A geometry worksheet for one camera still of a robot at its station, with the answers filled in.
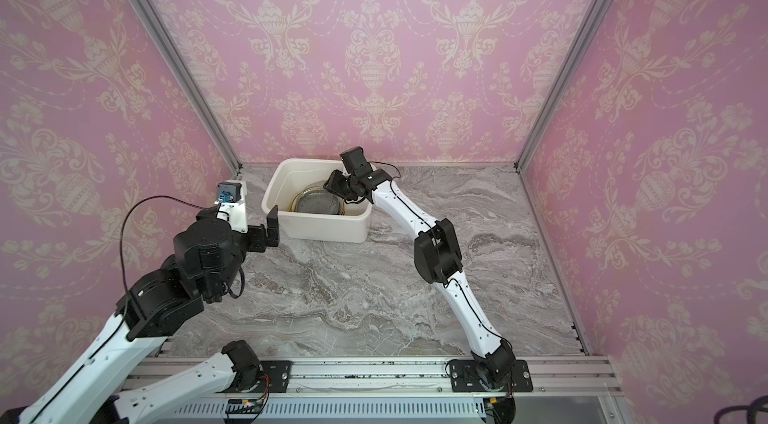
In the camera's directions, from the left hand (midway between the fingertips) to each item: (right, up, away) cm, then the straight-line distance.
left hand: (256, 209), depth 62 cm
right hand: (+8, +6, +33) cm, 34 cm away
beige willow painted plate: (+4, +1, +38) cm, 38 cm away
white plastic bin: (-8, +9, +37) cm, 39 cm away
